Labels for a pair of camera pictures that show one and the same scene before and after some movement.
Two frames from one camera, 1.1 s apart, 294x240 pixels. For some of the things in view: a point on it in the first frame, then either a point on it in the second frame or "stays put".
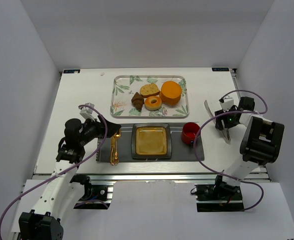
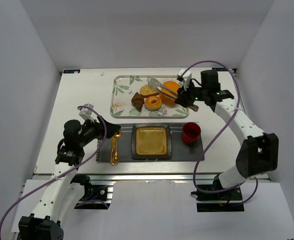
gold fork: x=113 y=150 stays put
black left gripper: x=104 y=129 stays put
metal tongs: x=225 y=133 to x=158 y=87
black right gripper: x=222 y=122 to x=184 y=95
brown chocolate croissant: x=137 y=100 stays put
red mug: x=190 y=131 stays put
